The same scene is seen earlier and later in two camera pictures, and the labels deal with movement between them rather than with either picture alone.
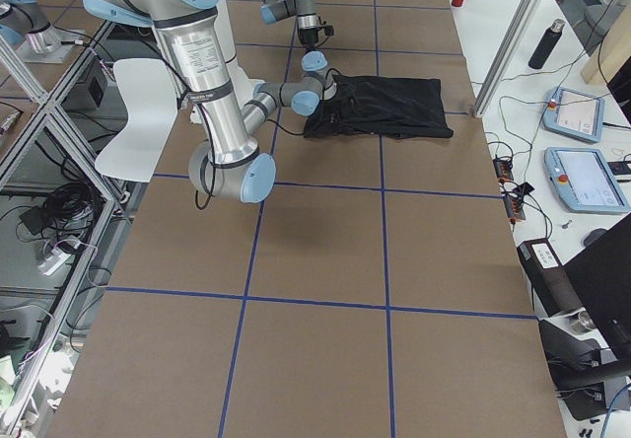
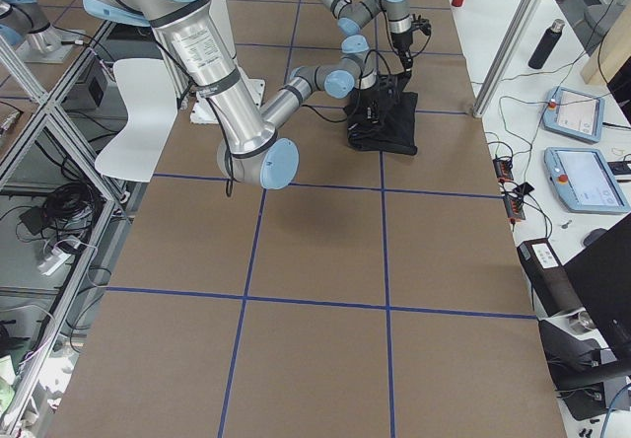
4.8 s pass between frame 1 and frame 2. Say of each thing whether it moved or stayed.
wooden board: stayed
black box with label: stayed
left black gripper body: moved
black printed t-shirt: moved
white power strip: stayed
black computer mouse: stayed
